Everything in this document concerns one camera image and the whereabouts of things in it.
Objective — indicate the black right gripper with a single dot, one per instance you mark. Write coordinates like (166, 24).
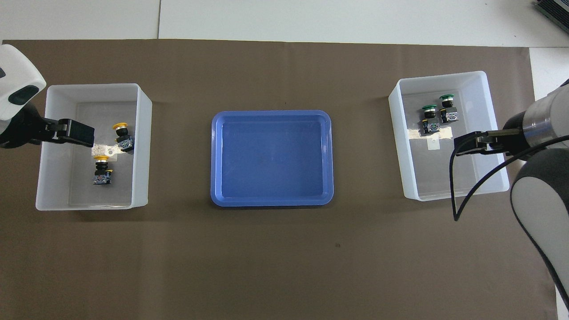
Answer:
(518, 133)

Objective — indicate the brown table mat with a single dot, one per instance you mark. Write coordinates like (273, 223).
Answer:
(284, 266)

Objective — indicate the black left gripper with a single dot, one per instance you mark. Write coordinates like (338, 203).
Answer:
(20, 131)

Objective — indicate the blue plastic tray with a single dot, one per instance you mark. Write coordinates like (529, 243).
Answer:
(271, 164)

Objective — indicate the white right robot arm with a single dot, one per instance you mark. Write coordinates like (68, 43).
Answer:
(542, 200)

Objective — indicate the small white paper label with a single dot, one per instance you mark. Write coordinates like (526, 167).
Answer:
(433, 143)

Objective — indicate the green push button switch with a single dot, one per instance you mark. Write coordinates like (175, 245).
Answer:
(448, 113)
(430, 122)

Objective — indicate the translucent white plastic box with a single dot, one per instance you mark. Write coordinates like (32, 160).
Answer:
(444, 178)
(80, 191)

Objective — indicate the yellow push button switch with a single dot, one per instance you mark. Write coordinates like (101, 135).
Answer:
(102, 171)
(124, 141)

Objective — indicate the grey ribbed device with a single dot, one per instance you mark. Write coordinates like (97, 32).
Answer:
(555, 9)

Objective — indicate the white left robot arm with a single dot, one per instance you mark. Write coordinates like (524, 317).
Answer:
(18, 66)

